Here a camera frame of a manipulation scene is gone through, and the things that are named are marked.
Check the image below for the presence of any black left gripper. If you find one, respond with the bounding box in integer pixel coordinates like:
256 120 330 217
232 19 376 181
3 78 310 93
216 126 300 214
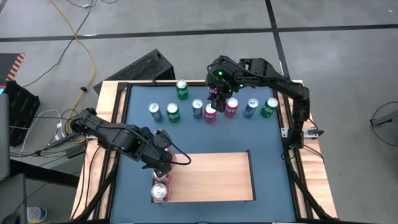
136 128 174 179

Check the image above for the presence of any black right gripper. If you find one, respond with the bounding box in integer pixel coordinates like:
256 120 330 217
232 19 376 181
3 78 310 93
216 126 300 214
206 55 247 114

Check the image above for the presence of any red Coca-Cola can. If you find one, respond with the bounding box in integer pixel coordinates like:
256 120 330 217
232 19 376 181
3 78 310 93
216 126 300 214
164 145 178 167
151 169 173 185
150 182 172 203

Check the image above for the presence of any blue silver Red Bull can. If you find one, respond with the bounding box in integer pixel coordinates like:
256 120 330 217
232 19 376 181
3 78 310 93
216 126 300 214
192 98 204 120
148 103 165 124
243 98 260 120

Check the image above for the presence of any blue table mat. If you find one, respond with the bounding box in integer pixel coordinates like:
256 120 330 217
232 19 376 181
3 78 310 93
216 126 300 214
110 85 298 223

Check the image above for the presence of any green Sprite can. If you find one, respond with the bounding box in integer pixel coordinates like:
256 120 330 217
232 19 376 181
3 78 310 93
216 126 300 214
165 102 182 124
259 97 279 119
175 79 190 101

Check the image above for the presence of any light wooden board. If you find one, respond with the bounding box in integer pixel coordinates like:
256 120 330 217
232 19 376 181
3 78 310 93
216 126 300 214
150 150 256 205

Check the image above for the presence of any black power adapter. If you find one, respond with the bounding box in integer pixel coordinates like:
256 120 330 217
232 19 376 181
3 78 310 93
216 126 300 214
63 141 88 159

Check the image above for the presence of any black metal base beam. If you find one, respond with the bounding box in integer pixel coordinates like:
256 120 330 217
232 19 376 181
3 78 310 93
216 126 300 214
9 160 80 187

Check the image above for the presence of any white blue yellow canister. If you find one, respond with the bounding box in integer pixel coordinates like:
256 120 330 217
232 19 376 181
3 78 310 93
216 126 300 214
26 206 48 224

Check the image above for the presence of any black plastic crate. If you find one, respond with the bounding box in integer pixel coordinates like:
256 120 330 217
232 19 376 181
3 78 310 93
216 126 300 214
4 80 41 147

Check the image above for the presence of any grey cabinet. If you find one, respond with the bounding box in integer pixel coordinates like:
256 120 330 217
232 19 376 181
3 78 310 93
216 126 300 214
0 93 11 181

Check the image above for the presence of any orange black striped panel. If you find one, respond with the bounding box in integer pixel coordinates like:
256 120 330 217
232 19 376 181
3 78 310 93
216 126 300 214
0 52 25 83

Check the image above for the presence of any black metal table frame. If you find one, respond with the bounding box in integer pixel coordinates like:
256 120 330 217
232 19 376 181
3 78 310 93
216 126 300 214
70 80 338 224

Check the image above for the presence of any white cable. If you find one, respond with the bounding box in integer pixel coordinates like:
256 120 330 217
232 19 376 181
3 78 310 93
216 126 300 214
18 108 65 150

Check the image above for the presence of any black floor cable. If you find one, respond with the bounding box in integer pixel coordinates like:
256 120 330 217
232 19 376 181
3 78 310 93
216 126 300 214
21 0 121 88

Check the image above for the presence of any yellow cable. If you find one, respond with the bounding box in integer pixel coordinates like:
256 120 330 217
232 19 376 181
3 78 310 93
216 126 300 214
49 0 96 131

